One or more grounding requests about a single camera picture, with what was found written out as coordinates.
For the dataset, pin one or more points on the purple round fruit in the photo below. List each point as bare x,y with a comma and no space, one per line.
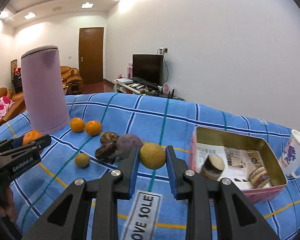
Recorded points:
128,143

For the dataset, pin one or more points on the brown wooden door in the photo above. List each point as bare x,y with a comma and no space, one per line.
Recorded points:
91,55

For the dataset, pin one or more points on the square ceiling light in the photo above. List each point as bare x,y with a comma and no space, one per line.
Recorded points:
30,15
87,5

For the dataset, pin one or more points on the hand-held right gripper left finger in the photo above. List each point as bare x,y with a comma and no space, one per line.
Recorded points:
134,170

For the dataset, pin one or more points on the dark brown round fruit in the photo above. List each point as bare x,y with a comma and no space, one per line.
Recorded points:
110,137
105,152

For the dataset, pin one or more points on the orange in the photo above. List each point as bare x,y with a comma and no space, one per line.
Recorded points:
31,136
77,124
93,127

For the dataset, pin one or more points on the layered round cake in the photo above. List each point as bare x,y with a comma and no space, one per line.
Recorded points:
259,177

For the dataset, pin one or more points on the small yellow round fruit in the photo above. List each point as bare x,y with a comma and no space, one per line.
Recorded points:
82,160

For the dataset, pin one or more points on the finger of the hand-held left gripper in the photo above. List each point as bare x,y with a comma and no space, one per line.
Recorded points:
43,142
17,142

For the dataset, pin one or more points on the printed paper leaflet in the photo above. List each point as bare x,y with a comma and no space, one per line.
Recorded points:
237,160

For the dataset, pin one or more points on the orange leather armchair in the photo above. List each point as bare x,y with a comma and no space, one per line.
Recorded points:
70,76

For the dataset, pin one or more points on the person's left hand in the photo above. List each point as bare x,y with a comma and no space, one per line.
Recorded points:
10,205

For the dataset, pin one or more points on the orange leather sofa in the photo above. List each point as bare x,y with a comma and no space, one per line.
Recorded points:
17,102

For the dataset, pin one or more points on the white pillow with pink flowers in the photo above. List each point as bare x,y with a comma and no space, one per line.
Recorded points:
2,107

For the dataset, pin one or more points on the purple electric kettle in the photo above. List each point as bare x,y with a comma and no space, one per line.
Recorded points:
43,92

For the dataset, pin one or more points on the wall socket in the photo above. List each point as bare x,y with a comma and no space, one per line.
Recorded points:
163,50

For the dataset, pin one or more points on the white mug with blue flowers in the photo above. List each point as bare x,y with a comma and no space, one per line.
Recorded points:
289,155

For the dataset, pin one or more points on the white tv stand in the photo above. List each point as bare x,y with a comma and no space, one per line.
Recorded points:
125,87

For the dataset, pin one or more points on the black router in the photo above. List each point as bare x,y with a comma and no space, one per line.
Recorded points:
171,93

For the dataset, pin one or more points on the flat white box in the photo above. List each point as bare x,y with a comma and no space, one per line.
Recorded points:
124,80

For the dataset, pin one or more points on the black television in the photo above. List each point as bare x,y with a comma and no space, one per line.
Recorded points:
147,68

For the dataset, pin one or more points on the brown round cake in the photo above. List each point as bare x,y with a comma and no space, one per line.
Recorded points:
211,167

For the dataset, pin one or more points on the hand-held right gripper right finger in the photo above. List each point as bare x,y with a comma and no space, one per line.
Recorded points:
170,170

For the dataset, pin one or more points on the large yellow round fruit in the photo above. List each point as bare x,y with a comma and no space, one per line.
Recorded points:
152,155

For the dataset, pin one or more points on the pink tin box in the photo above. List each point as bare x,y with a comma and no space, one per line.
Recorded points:
272,192

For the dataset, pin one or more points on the blue plaid cloth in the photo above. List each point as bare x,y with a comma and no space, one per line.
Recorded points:
202,115

